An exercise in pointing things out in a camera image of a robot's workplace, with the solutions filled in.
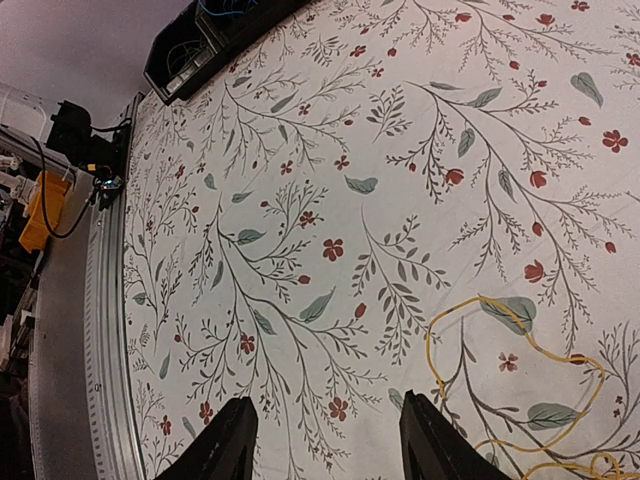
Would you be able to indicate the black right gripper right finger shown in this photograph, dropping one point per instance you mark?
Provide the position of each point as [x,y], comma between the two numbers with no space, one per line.
[433,449]

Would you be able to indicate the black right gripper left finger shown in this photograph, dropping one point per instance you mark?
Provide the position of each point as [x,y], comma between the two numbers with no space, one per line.
[224,449]

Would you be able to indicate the floral patterned table mat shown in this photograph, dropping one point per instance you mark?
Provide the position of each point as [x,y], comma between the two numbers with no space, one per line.
[384,196]

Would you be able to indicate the yellow object beside table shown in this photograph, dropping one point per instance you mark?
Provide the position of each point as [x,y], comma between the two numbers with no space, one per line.
[35,235]

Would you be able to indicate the black three-compartment bin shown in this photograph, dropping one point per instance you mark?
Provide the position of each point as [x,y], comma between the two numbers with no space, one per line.
[204,38]

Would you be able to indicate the aluminium front rail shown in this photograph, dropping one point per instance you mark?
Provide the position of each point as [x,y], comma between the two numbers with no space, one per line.
[81,415]

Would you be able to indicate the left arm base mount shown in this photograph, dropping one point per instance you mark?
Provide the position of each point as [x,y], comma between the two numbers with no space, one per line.
[99,152]

